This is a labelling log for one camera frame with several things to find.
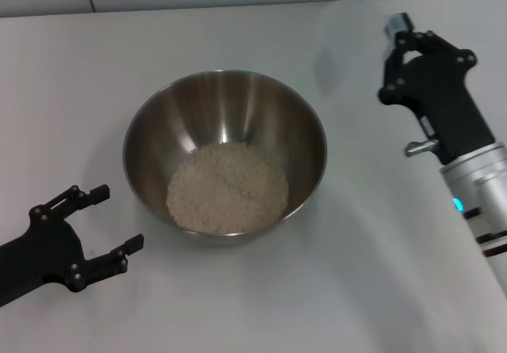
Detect stainless steel mixing bowl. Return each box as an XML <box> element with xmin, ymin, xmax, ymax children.
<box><xmin>122</xmin><ymin>67</ymin><xmax>329</xmax><ymax>248</ymax></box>

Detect white rice grains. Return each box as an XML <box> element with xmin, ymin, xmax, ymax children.
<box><xmin>166</xmin><ymin>142</ymin><xmax>290</xmax><ymax>235</ymax></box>

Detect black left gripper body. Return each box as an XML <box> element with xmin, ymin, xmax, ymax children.
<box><xmin>0</xmin><ymin>213</ymin><xmax>87</xmax><ymax>307</ymax></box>

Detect right gripper silver connector plug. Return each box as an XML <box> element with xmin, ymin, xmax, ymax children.
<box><xmin>404</xmin><ymin>139</ymin><xmax>440</xmax><ymax>158</ymax></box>

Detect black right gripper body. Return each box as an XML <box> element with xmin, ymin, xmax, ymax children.
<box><xmin>377</xmin><ymin>53</ymin><xmax>497</xmax><ymax>165</ymax></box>

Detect clear plastic cup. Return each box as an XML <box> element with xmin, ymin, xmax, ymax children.
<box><xmin>314</xmin><ymin>4</ymin><xmax>389</xmax><ymax>95</ymax></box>

